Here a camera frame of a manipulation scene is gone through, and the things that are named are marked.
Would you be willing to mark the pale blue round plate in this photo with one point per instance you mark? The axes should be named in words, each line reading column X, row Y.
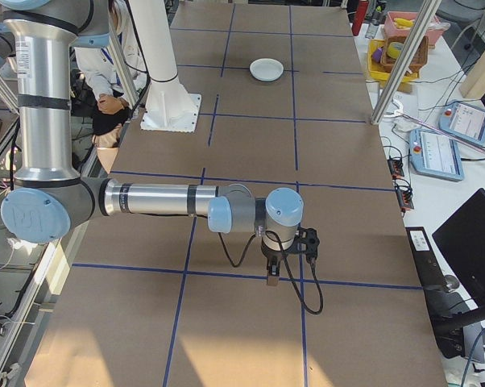
column 281, row 75

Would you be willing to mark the white round plate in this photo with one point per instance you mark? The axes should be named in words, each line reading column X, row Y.
column 266, row 68

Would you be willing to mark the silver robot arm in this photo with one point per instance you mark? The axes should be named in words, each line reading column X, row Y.
column 158, row 199

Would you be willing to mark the light blue round plate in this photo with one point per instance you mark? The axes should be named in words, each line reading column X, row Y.
column 268, row 80

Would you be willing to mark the orange black circuit board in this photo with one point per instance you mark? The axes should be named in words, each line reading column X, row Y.
column 396, row 167
column 405, row 199

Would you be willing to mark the white side desk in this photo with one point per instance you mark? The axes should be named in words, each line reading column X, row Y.
column 428, row 193

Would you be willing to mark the silver round knob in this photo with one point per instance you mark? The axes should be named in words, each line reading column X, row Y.
column 452, row 283

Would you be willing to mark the blue grey teach pendant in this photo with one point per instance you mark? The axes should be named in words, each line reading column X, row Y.
column 468, row 121
column 440, row 155

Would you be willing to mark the black computer monitor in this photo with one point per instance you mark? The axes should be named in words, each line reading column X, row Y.
column 472, row 250

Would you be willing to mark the thin metal rod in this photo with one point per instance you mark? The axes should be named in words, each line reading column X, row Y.
column 428, row 126

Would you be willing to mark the person in black trousers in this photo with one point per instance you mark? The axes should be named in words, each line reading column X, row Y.
column 109, row 121

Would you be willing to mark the yellow plastic basket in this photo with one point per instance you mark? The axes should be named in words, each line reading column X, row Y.
column 373, row 68

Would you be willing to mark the yellow green tape roll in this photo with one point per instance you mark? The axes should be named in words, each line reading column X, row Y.
column 391, row 52

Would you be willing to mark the brown wicker basket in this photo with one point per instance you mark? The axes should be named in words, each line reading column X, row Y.
column 421, row 60

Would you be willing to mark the clear plastic bottle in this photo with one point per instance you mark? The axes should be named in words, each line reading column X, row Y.
column 373, row 28

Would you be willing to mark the pink plastic basket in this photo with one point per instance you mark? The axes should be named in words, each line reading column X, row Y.
column 390, row 31

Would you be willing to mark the red cylinder bottle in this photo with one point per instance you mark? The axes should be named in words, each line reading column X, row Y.
column 361, row 18

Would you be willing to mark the person in white jacket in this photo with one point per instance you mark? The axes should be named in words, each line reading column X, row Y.
column 93, row 60

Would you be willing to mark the yellow banana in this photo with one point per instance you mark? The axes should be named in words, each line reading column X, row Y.
column 403, row 23

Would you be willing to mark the light wooden beam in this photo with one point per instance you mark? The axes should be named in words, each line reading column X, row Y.
column 484, row 68

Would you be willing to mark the office chair white base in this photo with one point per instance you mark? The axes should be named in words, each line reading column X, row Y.
column 468, row 10

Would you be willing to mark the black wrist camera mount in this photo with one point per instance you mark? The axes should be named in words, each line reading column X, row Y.
column 307, row 242

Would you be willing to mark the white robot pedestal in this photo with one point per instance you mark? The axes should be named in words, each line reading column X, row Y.
column 164, row 60

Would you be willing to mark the aluminium extrusion post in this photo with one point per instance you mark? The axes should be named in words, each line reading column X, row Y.
column 404, row 60

